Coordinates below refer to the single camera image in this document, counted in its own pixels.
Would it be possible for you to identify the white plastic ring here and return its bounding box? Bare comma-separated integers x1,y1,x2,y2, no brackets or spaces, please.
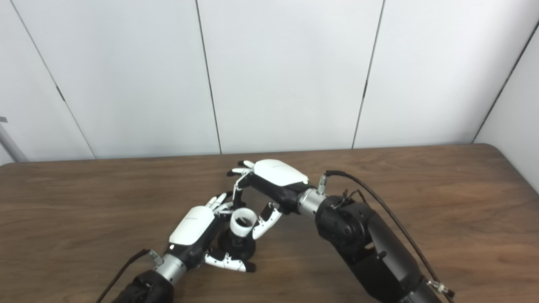
230,209,258,236

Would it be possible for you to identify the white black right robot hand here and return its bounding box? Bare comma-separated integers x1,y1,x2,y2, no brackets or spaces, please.
227,159,316,240

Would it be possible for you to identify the grey metal pole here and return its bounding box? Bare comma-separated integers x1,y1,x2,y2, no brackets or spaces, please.
0,117,28,163

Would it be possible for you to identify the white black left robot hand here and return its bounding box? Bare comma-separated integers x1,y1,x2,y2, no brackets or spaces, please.
166,193,256,273

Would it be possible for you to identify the round black part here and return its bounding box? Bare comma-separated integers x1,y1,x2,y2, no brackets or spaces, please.
217,229,256,263

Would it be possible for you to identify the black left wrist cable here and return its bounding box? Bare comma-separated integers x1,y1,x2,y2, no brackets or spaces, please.
96,248,152,303

